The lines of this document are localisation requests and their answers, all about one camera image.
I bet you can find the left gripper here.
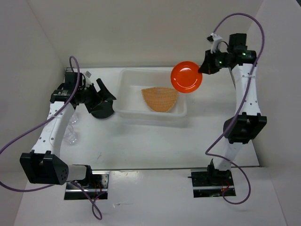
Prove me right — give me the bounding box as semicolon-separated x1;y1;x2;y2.
77;78;116;113

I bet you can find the black round plate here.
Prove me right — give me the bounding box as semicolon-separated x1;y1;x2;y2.
91;100;115;119

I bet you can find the orange round plate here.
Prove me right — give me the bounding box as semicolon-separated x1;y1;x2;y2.
170;61;203;94

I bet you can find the clear plastic cup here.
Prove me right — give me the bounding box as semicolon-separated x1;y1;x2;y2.
63;124;77;145
69;112;79;124

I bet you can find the woven bamboo triangular basket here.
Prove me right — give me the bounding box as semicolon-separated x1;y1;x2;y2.
141;87;178;113

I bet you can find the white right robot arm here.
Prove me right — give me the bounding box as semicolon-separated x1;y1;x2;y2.
198;32;267;186

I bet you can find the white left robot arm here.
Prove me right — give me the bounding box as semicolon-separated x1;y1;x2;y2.
20;72;116;188

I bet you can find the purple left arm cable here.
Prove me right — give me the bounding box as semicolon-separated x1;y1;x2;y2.
0;56;103;221

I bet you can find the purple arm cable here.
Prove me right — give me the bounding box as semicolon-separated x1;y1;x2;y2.
205;12;265;205
0;56;103;221

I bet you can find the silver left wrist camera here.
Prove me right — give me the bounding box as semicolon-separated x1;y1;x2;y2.
81;71;92;89

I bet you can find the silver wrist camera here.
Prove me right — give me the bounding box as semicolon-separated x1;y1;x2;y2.
81;71;92;89
207;32;223;53

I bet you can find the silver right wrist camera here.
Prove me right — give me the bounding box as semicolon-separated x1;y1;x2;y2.
207;32;223;53

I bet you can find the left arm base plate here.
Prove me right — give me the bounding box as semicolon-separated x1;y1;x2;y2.
64;170;110;201

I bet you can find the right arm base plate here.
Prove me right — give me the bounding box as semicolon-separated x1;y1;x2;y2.
188;169;236;198

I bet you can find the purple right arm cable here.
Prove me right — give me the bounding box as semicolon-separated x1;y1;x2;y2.
205;12;265;205

